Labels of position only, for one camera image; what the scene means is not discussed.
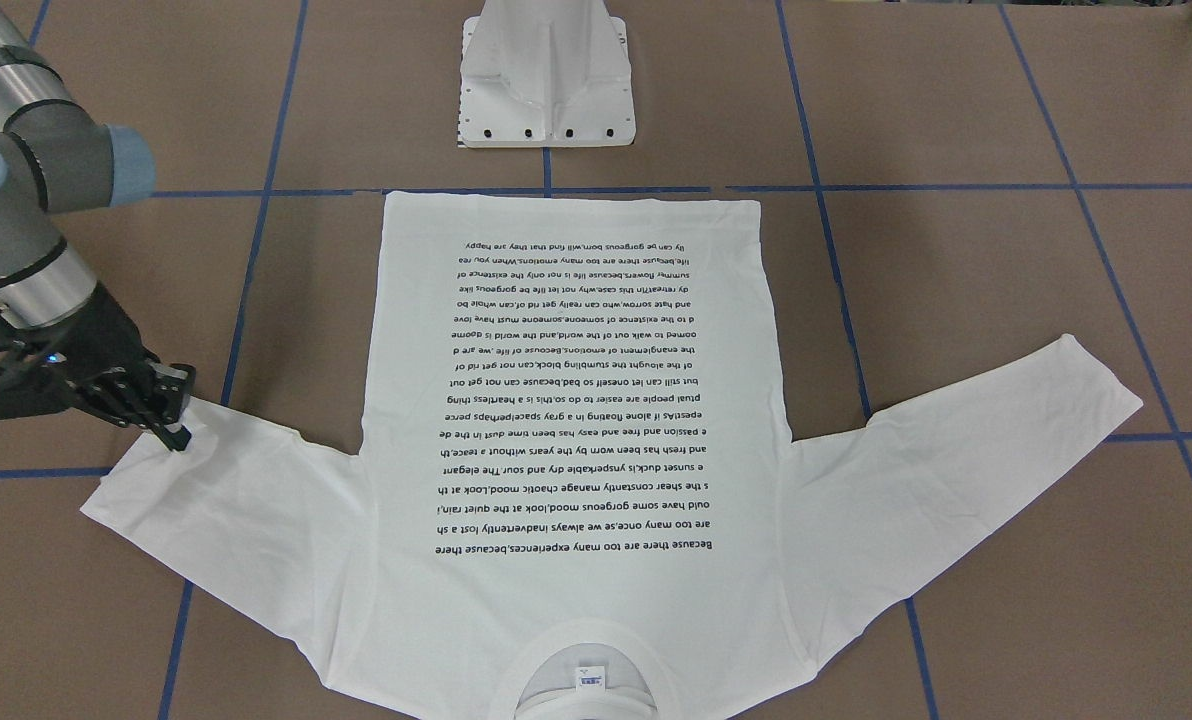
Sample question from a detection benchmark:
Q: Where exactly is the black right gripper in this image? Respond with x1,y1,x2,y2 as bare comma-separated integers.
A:
0,284,197,451

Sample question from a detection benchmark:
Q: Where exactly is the white long-sleeve printed shirt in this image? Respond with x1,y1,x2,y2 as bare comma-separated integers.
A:
81,193,1141,719

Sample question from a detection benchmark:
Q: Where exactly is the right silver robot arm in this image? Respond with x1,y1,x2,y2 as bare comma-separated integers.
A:
0,8,195,451

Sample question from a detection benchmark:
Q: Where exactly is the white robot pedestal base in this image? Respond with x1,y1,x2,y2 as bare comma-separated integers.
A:
458,1,637,149

